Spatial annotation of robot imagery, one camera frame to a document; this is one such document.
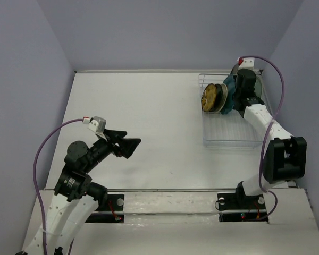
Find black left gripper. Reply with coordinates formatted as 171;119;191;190
83;127;141;172

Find light blue flower plate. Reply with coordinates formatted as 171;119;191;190
254;75;263;98

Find teal scalloped plate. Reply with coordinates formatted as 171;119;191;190
220;74;236;115

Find cream bowl with black flowers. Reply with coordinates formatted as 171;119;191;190
212;83;225;112

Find yellow patterned plate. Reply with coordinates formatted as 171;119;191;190
201;83;217;112

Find black glossy plate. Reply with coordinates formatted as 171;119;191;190
220;83;228;111

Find grey rimmed cream plate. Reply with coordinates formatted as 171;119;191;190
230;63;239;78

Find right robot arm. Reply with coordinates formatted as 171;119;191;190
233;69;307;208

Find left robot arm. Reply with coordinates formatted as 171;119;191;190
20;129;141;254

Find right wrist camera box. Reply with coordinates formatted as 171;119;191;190
238;57;255;70

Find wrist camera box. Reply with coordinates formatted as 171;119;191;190
82;116;106;133
238;57;255;70

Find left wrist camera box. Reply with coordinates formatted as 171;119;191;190
82;116;106;133

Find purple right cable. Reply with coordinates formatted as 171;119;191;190
241;55;286;220

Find purple cable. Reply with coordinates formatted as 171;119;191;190
32;118;86;255
241;55;286;220

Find white wire dish rack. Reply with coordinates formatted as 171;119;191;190
198;73;271;149

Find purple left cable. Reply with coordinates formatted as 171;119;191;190
32;118;86;255

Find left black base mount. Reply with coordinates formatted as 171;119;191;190
86;193;124;224

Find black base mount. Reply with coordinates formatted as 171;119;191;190
214;193;268;223
86;193;124;224

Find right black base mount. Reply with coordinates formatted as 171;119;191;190
214;193;268;223

